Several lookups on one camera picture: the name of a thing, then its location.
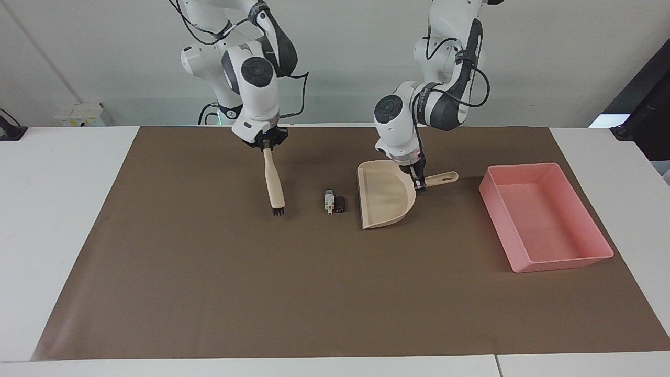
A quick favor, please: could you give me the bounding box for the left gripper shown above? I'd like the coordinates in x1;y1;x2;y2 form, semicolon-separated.
401;157;427;182

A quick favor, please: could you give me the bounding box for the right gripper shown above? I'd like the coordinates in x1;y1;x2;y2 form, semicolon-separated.
244;126;289;152

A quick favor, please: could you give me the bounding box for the beige plastic dustpan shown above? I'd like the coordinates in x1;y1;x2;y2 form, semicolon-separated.
356;160;460;230

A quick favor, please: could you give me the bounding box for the beige brush with black bristles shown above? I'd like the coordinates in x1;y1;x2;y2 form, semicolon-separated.
262;147;287;218

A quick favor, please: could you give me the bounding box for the pink plastic bin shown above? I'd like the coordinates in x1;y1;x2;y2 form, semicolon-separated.
478;162;615;274

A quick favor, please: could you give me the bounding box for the black stand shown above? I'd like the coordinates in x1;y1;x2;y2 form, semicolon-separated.
0;108;28;142
602;38;670;162

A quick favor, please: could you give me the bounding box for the white wall socket box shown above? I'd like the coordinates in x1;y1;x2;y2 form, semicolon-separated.
54;102;114;127

